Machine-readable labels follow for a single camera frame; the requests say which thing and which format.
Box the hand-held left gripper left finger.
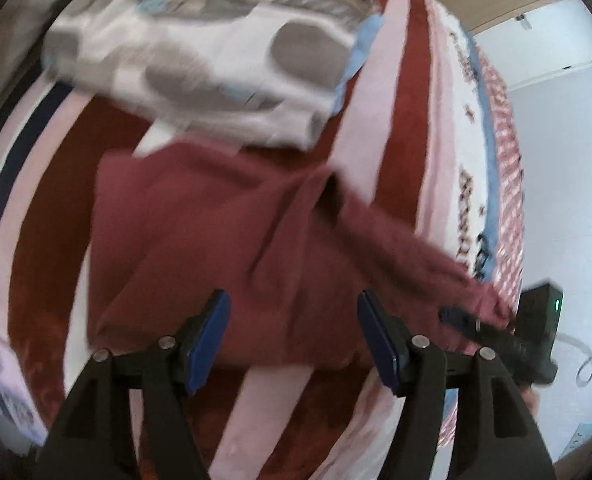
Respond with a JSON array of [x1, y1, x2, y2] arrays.
[[34, 288, 233, 480]]

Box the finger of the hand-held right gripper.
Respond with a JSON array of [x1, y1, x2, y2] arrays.
[[439, 306, 518, 348]]

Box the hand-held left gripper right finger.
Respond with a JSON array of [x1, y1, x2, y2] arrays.
[[357, 289, 559, 480]]

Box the maroon pants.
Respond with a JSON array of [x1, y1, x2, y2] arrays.
[[86, 141, 516, 371]]

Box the striped red pink blanket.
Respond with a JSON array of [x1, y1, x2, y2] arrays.
[[0, 0, 482, 480]]

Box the white printed bed sheet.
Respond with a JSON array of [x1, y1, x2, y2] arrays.
[[423, 0, 526, 448]]

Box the grey white patterned quilt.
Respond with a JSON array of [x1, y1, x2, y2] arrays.
[[42, 0, 385, 151]]

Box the white cable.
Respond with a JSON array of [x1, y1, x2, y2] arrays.
[[556, 334, 592, 389]]

